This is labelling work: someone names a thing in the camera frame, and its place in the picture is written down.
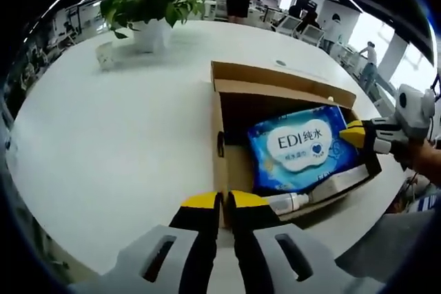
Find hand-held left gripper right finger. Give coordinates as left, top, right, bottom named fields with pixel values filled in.
left=227, top=189, right=385, bottom=294

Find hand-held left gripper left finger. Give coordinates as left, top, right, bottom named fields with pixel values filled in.
left=67, top=190, right=223, bottom=294

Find small clear bottle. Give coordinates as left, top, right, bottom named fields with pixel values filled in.
left=263, top=192, right=311, bottom=215

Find blue wet wipes soft item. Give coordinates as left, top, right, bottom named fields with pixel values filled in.
left=247, top=104, right=361, bottom=196

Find brown cardboard shoe box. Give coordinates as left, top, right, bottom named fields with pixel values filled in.
left=209, top=60, right=383, bottom=229

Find white tube box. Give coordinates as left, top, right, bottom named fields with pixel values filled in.
left=308, top=165, right=371, bottom=202

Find grey mesh office chair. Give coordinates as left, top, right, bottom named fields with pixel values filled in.
left=334, top=209, right=437, bottom=294

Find white office chair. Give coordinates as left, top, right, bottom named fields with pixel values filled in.
left=280, top=17, right=300, bottom=36
left=302, top=25, right=327, bottom=47

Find small translucent cup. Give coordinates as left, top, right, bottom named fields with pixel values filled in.
left=95, top=41, right=116, bottom=70

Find blue white wall poster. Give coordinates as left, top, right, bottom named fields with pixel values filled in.
left=406, top=190, right=441, bottom=212

